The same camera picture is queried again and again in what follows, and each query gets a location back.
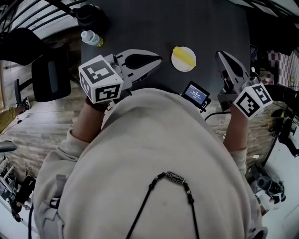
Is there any black metal railing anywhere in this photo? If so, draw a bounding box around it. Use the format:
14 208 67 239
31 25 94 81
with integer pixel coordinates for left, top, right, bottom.
0 0 87 38

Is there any person in white shirt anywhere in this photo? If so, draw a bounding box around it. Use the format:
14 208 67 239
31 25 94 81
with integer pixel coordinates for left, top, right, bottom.
32 87 270 239

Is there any clear plastic bottle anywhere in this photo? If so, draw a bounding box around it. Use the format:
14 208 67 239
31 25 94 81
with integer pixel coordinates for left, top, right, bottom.
80 30 104 48

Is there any black device cable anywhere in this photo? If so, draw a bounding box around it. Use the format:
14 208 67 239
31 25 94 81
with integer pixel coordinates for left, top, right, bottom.
204 111 232 121

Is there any dark red bracelet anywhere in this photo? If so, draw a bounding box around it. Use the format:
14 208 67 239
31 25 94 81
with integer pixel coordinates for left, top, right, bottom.
85 97 115 112

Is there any black beaded necklace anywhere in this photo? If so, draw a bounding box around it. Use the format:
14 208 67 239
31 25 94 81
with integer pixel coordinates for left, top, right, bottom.
125 171 200 239

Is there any white plate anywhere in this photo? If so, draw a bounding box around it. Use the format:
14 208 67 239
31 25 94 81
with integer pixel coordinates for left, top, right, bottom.
171 46 197 72

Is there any black water bottle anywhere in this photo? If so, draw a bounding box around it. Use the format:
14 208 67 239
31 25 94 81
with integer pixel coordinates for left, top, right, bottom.
70 4 111 31

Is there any grey black equipment pile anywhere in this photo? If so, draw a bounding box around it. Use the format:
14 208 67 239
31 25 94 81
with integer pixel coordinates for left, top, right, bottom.
249 162 287 212

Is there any black mesh office chair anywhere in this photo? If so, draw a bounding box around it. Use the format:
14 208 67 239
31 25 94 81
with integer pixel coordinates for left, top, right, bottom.
0 27 72 103

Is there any red checkered tablecloth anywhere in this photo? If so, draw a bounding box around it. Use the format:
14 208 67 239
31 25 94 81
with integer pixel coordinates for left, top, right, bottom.
267 49 299 88

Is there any person's right forearm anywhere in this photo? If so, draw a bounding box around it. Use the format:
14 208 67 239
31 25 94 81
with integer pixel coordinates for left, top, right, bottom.
222 105 249 153

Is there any yellow banana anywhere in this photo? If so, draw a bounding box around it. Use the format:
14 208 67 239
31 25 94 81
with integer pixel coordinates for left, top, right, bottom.
172 46 196 67

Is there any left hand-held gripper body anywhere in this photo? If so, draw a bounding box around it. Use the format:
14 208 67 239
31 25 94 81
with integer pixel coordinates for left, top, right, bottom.
78 53 133 105

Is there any small black screen device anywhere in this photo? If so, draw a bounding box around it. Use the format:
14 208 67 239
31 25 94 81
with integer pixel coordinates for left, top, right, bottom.
180 80 212 113

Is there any person's left forearm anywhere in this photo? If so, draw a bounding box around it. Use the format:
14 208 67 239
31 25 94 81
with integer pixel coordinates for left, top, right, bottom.
71 99 113 143

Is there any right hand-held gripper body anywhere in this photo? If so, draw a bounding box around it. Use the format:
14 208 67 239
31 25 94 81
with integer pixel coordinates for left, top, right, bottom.
217 76 274 120

